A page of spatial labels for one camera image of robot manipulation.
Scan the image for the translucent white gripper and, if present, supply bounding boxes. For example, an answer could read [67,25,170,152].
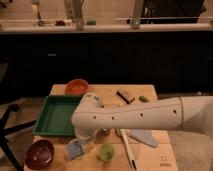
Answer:
[74,128,97,152]

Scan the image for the blue sponge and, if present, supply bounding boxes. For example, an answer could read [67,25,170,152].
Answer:
[66,139,84,160]

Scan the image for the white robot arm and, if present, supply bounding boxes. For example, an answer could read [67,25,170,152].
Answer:
[71,93,213,144]

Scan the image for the small metal cup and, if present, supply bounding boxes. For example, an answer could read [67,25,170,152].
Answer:
[101,129,111,136]

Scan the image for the green plastic cup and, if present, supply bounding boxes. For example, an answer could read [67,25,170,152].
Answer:
[96,144,115,162]

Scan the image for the green plastic tray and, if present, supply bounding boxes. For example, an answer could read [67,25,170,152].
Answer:
[33,95,81,136]

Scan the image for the dark red bowl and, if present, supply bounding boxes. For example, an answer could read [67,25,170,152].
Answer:
[25,139,55,170]

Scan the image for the orange bowl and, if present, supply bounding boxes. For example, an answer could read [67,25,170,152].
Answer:
[65,79,88,96]

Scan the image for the dark rectangular brush block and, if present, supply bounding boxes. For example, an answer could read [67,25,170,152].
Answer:
[117,90,135,104]

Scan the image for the grey blue cloth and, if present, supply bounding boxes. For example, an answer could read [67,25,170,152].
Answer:
[129,129,158,148]

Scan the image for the green chili pepper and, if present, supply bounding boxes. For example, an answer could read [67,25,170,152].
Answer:
[139,96,149,102]

